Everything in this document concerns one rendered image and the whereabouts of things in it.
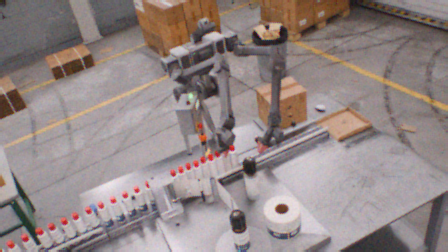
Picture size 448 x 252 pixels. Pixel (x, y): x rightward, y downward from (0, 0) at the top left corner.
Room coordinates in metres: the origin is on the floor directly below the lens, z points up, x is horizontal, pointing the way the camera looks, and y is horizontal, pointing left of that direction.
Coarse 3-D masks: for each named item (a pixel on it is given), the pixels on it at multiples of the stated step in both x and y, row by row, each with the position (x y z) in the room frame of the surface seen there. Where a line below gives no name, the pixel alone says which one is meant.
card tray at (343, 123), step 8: (336, 112) 2.49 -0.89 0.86; (344, 112) 2.51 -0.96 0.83; (352, 112) 2.48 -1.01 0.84; (320, 120) 2.44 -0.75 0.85; (328, 120) 2.45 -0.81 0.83; (336, 120) 2.43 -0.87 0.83; (344, 120) 2.41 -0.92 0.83; (352, 120) 2.39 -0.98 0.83; (360, 120) 2.38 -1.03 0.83; (368, 120) 2.32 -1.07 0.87; (328, 128) 2.35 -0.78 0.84; (336, 128) 2.34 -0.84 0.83; (344, 128) 2.32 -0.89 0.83; (352, 128) 2.30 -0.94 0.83; (360, 128) 2.26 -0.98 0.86; (336, 136) 2.25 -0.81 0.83; (344, 136) 2.21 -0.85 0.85
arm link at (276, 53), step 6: (234, 48) 2.67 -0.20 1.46; (240, 48) 2.62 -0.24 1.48; (246, 48) 2.59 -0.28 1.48; (252, 48) 2.54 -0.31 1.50; (258, 48) 2.49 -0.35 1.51; (264, 48) 2.44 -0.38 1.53; (270, 48) 2.38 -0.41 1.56; (276, 48) 2.38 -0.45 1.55; (234, 54) 2.65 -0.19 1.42; (240, 54) 2.62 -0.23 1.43; (246, 54) 2.58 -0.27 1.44; (252, 54) 2.53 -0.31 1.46; (258, 54) 2.47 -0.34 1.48; (264, 54) 2.42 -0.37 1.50; (270, 54) 2.36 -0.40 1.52; (276, 54) 2.34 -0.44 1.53; (282, 54) 2.36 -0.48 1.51; (276, 60) 2.31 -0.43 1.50; (282, 60) 2.33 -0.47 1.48; (276, 66) 2.31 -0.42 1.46; (282, 66) 2.33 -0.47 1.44
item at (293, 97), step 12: (288, 84) 2.60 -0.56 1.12; (264, 96) 2.51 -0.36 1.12; (288, 96) 2.45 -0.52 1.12; (300, 96) 2.47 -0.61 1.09; (264, 108) 2.51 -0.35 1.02; (288, 108) 2.44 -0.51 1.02; (300, 108) 2.47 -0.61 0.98; (264, 120) 2.53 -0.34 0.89; (288, 120) 2.44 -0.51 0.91; (300, 120) 2.46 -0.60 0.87
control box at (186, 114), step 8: (184, 96) 2.13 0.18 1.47; (184, 104) 2.04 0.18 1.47; (192, 104) 2.03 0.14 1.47; (176, 112) 2.00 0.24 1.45; (184, 112) 1.99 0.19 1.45; (192, 112) 1.99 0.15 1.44; (200, 112) 2.12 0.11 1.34; (184, 120) 1.99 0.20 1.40; (192, 120) 1.98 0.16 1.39; (200, 120) 2.09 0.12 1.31; (184, 128) 2.00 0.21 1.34; (192, 128) 1.98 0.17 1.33
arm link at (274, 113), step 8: (272, 64) 2.29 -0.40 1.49; (272, 72) 2.30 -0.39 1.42; (280, 72) 2.29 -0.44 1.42; (272, 80) 2.28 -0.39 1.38; (280, 80) 2.27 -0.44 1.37; (272, 88) 2.25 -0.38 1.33; (280, 88) 2.25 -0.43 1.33; (272, 96) 2.23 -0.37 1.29; (272, 104) 2.20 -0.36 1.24; (272, 112) 2.17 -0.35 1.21; (272, 120) 2.14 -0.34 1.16; (280, 120) 2.16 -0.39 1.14
